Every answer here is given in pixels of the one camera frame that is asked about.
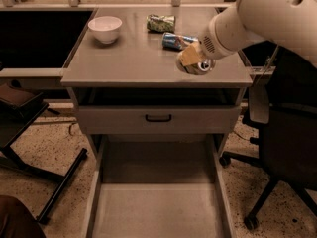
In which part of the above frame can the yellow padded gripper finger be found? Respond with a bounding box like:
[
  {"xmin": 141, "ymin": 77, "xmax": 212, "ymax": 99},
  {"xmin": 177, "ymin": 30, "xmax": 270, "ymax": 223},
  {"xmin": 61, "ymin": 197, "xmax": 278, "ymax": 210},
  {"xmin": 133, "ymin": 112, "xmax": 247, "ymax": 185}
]
[{"xmin": 180, "ymin": 42, "xmax": 203, "ymax": 66}]

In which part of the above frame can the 7up soda can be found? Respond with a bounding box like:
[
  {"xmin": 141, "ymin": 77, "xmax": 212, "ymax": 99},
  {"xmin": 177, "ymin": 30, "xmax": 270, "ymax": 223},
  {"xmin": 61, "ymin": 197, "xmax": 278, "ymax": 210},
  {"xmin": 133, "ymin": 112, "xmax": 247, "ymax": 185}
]
[{"xmin": 176, "ymin": 53, "xmax": 216, "ymax": 75}]

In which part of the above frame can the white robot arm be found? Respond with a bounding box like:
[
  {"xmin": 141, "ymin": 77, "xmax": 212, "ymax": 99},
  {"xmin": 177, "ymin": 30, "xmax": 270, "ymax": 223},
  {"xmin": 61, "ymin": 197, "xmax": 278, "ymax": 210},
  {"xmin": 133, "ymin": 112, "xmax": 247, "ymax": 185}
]
[{"xmin": 177, "ymin": 0, "xmax": 317, "ymax": 71}]

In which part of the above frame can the blue red soda can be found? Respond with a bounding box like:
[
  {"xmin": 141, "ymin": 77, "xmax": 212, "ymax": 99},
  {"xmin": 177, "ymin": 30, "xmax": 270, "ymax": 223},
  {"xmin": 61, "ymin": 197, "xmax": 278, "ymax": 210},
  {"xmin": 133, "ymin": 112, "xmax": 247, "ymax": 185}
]
[{"xmin": 161, "ymin": 32, "xmax": 198, "ymax": 51}]

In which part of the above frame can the green crumpled can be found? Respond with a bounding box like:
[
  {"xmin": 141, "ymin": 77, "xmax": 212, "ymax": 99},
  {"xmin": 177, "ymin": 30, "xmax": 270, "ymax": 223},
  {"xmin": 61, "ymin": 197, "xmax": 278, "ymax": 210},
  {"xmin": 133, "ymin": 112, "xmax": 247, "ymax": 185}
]
[{"xmin": 147, "ymin": 14, "xmax": 175, "ymax": 33}]

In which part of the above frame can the grey drawer cabinet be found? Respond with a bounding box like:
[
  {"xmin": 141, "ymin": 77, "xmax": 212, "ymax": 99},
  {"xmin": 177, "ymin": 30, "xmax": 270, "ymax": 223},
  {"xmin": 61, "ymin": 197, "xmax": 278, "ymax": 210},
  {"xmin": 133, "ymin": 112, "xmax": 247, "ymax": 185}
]
[{"xmin": 62, "ymin": 5, "xmax": 252, "ymax": 164}]

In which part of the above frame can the closed upper grey drawer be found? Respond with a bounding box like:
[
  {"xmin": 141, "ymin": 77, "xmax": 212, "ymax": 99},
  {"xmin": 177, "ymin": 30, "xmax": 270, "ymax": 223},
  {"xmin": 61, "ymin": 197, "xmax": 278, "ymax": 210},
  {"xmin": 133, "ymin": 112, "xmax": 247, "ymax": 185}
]
[{"xmin": 75, "ymin": 106, "xmax": 241, "ymax": 135}]

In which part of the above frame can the open grey drawer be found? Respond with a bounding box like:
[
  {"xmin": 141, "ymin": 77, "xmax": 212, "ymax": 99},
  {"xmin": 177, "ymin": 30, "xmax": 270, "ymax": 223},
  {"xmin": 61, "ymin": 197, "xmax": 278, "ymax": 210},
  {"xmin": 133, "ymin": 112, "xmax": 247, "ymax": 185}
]
[{"xmin": 80, "ymin": 136, "xmax": 237, "ymax": 238}]

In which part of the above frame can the white ceramic bowl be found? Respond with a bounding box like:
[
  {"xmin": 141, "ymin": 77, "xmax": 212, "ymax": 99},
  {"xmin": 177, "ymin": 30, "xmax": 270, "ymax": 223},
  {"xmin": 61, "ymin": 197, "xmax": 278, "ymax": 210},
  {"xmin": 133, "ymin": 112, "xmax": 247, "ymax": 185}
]
[{"xmin": 88, "ymin": 16, "xmax": 122, "ymax": 44}]

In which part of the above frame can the black office chair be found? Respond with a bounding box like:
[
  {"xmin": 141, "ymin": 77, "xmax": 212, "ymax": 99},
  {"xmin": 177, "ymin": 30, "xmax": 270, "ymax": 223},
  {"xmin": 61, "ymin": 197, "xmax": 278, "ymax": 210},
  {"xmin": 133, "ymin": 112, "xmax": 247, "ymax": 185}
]
[{"xmin": 219, "ymin": 48, "xmax": 317, "ymax": 230}]

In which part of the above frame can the black folding stand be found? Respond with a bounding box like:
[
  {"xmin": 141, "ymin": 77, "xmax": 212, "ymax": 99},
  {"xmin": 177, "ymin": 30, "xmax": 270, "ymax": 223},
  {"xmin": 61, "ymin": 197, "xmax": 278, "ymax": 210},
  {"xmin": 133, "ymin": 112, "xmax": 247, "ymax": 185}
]
[{"xmin": 0, "ymin": 80, "xmax": 89, "ymax": 226}]

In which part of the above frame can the brown object bottom left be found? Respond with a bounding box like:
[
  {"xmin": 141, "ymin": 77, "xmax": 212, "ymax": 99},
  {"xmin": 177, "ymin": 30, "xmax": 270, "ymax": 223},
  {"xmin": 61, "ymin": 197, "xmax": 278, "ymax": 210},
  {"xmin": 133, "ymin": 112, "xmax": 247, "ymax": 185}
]
[{"xmin": 0, "ymin": 195, "xmax": 47, "ymax": 238}]

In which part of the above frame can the black drawer handle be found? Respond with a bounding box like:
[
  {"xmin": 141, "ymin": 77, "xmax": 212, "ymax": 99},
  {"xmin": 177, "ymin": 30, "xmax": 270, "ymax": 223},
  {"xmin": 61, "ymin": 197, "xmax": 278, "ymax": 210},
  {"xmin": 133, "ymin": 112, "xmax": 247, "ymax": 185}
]
[{"xmin": 145, "ymin": 114, "xmax": 172, "ymax": 123}]

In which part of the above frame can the white power cable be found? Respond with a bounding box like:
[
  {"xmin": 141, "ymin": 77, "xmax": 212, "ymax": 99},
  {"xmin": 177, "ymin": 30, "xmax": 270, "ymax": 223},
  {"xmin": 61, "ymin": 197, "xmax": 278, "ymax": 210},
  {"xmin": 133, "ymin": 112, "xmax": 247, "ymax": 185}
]
[{"xmin": 254, "ymin": 45, "xmax": 281, "ymax": 84}]

